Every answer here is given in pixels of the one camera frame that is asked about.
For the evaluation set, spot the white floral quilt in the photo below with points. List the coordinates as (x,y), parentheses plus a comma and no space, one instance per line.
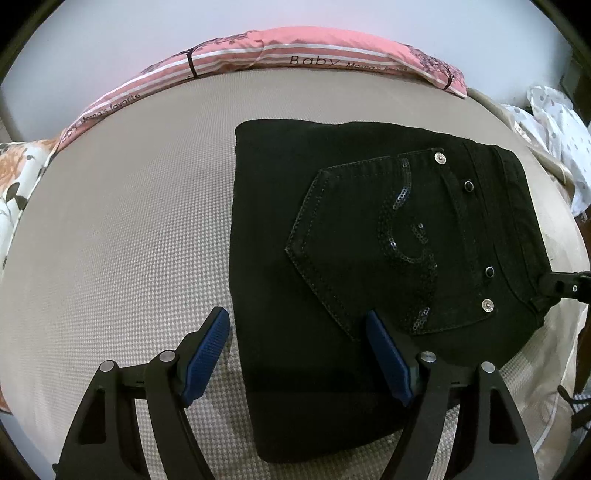
(18,184)

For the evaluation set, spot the dark wooden furniture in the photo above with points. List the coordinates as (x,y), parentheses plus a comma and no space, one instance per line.
(577,78)

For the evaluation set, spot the black pants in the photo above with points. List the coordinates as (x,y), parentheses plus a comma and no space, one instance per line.
(323,230)

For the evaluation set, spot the beige textured bed mat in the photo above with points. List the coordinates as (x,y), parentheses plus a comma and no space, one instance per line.
(115,230)

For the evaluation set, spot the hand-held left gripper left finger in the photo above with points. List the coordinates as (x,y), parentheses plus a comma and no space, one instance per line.
(207,355)

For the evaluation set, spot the white dotted cloth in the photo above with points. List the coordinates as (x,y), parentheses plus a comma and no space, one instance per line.
(563,134)

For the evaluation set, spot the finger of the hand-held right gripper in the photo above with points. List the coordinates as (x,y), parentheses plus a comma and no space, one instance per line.
(565,285)

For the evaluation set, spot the pink striped pillow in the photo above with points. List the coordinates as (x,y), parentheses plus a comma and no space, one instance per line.
(323,46)

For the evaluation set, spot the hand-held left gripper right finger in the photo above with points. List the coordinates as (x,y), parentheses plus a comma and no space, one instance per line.
(388,355)

